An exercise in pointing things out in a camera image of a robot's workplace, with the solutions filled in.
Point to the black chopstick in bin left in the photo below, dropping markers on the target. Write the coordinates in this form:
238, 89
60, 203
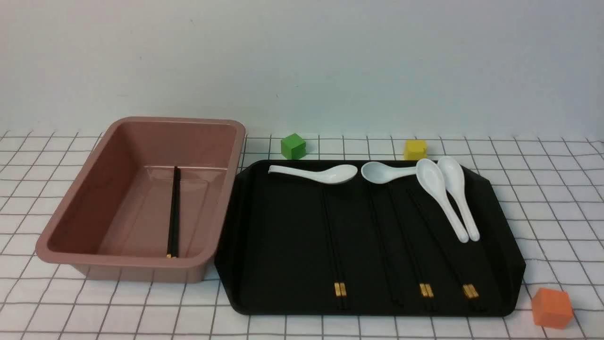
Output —
173, 211

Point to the black chopstick pair one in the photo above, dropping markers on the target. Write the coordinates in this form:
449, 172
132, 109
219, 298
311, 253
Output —
337, 255
332, 253

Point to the pink plastic bin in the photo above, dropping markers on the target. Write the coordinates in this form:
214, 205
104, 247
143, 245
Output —
113, 221

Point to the black chopstick pair two left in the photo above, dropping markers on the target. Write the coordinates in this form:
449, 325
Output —
409, 249

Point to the black chopstick pair two right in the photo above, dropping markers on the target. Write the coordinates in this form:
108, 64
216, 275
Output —
407, 210

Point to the white checkered tablecloth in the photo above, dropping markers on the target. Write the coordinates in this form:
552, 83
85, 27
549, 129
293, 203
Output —
550, 189

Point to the black chopstick in bin right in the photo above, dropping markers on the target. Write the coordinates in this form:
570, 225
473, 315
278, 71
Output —
175, 244

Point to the black plastic tray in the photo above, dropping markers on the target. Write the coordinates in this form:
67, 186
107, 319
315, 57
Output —
274, 258

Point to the black chopstick pair three right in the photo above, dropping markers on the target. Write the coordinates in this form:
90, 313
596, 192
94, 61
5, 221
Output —
453, 252

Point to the black chopstick pair three left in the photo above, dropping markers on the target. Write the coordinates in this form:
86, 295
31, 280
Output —
448, 283

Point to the black chopstick pair one left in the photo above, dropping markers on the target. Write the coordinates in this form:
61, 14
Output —
332, 253

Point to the white spoon far right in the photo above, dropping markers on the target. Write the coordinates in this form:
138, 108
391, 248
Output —
455, 185

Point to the orange cube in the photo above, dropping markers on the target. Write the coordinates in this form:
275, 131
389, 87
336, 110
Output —
551, 308

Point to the black chopstick in bin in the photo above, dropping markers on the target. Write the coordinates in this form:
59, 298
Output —
173, 211
175, 244

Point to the white spoon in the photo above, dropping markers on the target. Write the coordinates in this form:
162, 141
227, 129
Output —
432, 181
379, 173
332, 176
455, 185

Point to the black chopstick pair one right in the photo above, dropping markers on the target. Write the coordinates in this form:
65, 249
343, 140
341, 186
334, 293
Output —
337, 255

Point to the yellow cube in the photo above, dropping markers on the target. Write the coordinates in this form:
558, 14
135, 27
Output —
415, 150

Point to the green cube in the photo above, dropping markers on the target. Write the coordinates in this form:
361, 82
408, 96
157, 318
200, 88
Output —
293, 147

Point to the black chopstick pair three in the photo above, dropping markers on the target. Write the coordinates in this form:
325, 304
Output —
453, 252
448, 283

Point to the white spoon far left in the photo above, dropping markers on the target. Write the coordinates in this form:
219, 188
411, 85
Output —
332, 176

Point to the black chopstick pair two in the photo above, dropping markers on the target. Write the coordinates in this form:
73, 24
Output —
407, 210
409, 249

